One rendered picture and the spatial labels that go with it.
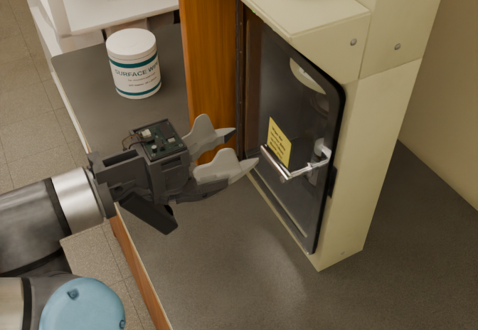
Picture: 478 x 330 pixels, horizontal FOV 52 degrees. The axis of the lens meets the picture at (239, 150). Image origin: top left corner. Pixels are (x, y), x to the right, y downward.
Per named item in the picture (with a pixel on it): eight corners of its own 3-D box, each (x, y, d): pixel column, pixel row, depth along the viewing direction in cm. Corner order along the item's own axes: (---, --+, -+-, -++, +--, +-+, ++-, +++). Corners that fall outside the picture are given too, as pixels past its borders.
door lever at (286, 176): (284, 144, 88) (284, 133, 86) (312, 179, 82) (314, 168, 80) (257, 153, 86) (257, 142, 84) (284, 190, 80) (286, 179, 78)
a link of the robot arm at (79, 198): (77, 246, 60) (60, 200, 65) (114, 232, 61) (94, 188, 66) (61, 208, 54) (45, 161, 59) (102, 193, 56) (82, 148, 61)
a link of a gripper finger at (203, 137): (236, 105, 67) (183, 136, 63) (236, 136, 72) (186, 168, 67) (220, 95, 69) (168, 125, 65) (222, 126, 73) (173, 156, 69)
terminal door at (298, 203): (242, 156, 113) (242, -6, 85) (314, 257, 94) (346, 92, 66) (238, 157, 113) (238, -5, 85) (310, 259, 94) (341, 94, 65)
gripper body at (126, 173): (195, 150, 59) (97, 186, 55) (200, 196, 65) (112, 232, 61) (171, 114, 64) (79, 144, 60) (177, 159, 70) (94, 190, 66)
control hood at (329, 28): (241, -19, 84) (242, -80, 77) (359, 81, 64) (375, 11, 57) (180, -4, 80) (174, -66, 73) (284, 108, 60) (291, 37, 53)
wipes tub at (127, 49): (151, 67, 146) (145, 23, 136) (168, 91, 138) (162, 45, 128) (109, 80, 142) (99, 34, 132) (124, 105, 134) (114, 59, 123)
